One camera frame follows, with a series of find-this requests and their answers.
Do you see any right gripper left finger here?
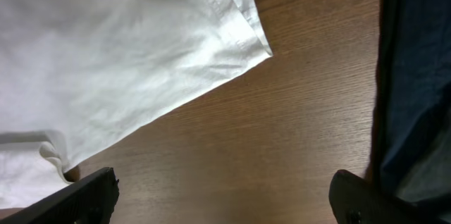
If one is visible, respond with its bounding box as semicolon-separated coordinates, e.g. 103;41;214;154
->
1;167;119;224

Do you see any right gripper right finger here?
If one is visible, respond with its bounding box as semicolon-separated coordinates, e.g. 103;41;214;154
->
328;170;450;224

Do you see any white t-shirt with robot print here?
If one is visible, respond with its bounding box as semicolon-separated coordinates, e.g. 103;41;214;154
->
1;0;272;209

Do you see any dark grey garment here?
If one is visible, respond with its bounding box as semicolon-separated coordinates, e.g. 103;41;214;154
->
371;0;450;221

